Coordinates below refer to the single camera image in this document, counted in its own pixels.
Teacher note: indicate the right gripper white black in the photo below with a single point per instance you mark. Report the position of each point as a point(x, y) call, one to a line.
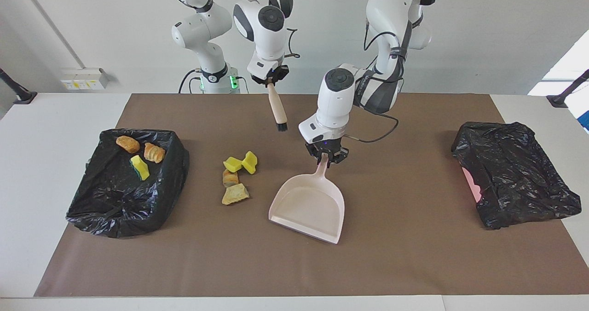
point(267, 67)

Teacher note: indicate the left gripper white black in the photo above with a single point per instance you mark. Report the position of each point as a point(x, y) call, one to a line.
point(322, 131)

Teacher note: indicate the beige hand brush black bristles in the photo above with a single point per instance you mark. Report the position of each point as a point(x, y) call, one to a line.
point(277, 108)

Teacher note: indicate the beige plastic dustpan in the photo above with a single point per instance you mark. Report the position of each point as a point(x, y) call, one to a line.
point(308, 205)

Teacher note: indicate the yellow green scouring sponge piece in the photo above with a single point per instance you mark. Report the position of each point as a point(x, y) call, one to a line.
point(233, 164)
point(140, 168)
point(250, 163)

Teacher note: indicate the toy croissant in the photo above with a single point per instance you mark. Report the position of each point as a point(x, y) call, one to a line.
point(230, 178)
point(154, 153)

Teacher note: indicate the brown toy bread roll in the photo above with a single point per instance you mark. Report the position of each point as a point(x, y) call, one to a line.
point(127, 144)

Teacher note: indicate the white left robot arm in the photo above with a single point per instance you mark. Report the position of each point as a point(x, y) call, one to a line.
point(391, 7)

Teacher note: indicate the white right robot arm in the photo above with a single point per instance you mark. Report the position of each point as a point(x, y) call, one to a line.
point(202, 25)

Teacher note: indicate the pink plastic bin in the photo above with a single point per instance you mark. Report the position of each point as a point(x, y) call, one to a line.
point(470, 182)

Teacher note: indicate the black plastic trash bag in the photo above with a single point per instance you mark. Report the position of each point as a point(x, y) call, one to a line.
point(515, 173)
point(119, 200)

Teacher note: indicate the brown table mat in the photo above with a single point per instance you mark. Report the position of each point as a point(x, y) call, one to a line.
point(294, 274)

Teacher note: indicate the black clamp stand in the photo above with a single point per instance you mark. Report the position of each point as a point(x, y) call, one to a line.
point(23, 97)
point(559, 100)

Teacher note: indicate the blue panel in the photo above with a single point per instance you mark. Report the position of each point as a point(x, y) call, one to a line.
point(586, 122)

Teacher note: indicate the white wall socket box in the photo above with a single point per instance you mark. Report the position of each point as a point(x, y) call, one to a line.
point(83, 78)

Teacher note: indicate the grey wall conduit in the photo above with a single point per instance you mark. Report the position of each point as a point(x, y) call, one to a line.
point(52, 24)

